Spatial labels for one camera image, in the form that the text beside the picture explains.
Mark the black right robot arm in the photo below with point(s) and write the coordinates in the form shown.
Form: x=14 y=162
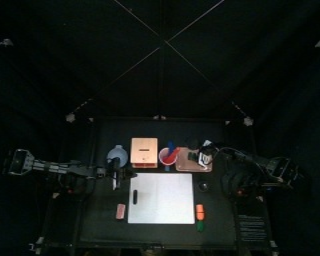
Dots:
x=256 y=166

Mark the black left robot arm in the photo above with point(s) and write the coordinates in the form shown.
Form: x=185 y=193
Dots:
x=46 y=165

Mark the red toy knife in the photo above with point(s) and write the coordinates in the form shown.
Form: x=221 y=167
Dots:
x=175 y=152

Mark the blue toy knife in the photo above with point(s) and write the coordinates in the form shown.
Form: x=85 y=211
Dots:
x=171 y=145

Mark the white cutting board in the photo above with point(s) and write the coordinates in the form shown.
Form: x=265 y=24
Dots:
x=163 y=200

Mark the grey bowl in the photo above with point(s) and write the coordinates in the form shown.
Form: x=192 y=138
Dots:
x=120 y=151

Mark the wooden box with red drawer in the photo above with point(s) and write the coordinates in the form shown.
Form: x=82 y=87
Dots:
x=144 y=148

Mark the brown wooden tray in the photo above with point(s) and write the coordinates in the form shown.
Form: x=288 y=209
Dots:
x=184 y=166

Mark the red plastic cup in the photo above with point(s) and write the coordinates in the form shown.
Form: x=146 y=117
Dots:
x=167 y=162

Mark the pink toy food piece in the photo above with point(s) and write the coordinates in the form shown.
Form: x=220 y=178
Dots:
x=120 y=211

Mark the orange toy food piece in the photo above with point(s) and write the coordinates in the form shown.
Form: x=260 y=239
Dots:
x=199 y=211

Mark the green toy food piece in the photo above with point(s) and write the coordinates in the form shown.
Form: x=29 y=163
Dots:
x=200 y=226

